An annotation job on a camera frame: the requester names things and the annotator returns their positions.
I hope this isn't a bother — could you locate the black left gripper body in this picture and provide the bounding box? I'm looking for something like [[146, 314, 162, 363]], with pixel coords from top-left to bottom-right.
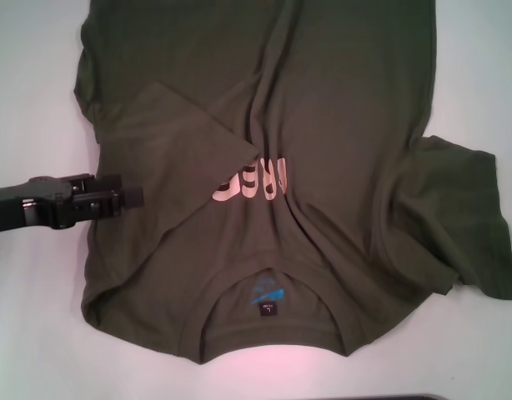
[[0, 175, 78, 235]]

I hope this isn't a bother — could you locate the dark green printed t-shirt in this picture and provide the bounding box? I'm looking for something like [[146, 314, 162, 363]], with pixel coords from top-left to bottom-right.
[[74, 0, 512, 366]]

